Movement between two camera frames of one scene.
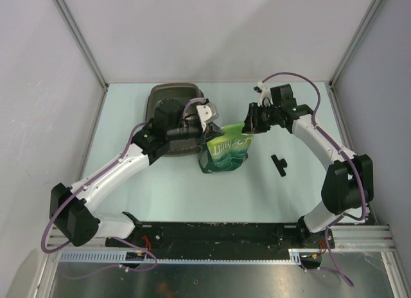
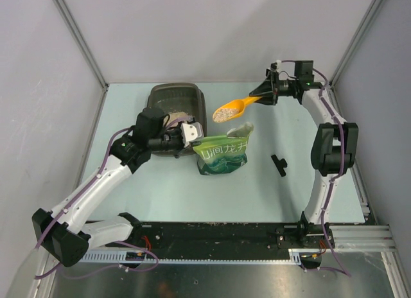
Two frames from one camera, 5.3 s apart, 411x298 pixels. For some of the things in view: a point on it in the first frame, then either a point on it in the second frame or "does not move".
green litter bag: x=228 y=152 does not move
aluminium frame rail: x=357 y=238 does not move
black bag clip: x=280 y=164 does not move
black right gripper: x=251 y=122 -> x=268 y=89
